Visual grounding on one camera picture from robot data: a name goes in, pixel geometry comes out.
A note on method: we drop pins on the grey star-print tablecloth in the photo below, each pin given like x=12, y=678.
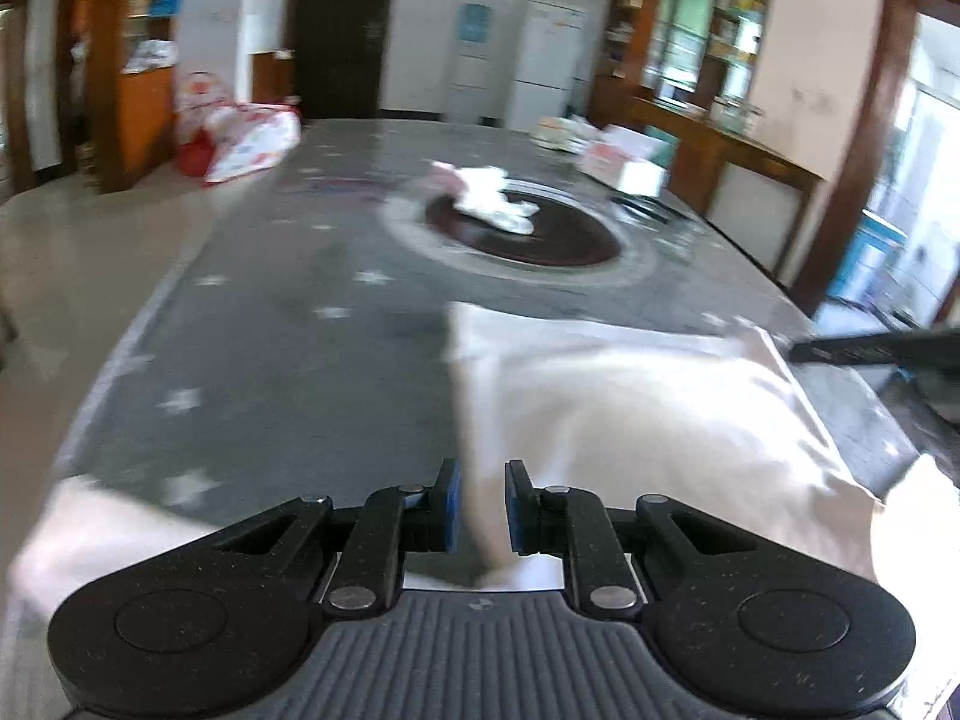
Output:
x=300, y=360

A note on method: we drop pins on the light blue cabinet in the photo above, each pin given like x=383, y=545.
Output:
x=862, y=259

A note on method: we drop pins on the white refrigerator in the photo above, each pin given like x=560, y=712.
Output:
x=546, y=64

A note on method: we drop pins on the wooden display cabinet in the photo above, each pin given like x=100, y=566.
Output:
x=675, y=30

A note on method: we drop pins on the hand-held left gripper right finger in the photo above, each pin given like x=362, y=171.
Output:
x=516, y=511

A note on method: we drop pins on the white and pink tissue box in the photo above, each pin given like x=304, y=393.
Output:
x=626, y=161

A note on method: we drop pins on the wooden door frame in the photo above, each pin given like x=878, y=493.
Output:
x=862, y=150

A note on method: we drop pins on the dark wooden door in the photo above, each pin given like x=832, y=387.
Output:
x=343, y=30

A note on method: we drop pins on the white garment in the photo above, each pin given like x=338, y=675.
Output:
x=637, y=420

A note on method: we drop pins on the round black hotplate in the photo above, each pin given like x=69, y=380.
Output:
x=555, y=240

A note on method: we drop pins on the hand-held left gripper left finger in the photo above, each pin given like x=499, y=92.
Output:
x=448, y=504

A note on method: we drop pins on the white water dispenser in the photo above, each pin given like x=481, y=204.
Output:
x=466, y=86

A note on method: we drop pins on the wooden console table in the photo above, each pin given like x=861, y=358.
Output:
x=742, y=157

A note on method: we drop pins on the flat black tray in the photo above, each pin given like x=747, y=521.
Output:
x=649, y=208

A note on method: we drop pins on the white plastic bag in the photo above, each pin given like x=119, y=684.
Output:
x=562, y=133

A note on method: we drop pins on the wooden bookshelf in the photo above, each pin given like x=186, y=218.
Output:
x=120, y=90

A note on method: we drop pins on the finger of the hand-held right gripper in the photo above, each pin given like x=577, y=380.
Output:
x=877, y=349

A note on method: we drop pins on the white crumpled cloth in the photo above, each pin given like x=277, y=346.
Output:
x=480, y=184

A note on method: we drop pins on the blue water bottle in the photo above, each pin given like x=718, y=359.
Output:
x=473, y=24

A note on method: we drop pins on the polka dot play tent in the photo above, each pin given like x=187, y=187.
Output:
x=247, y=135

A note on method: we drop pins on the white glove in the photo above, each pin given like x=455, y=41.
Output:
x=514, y=217

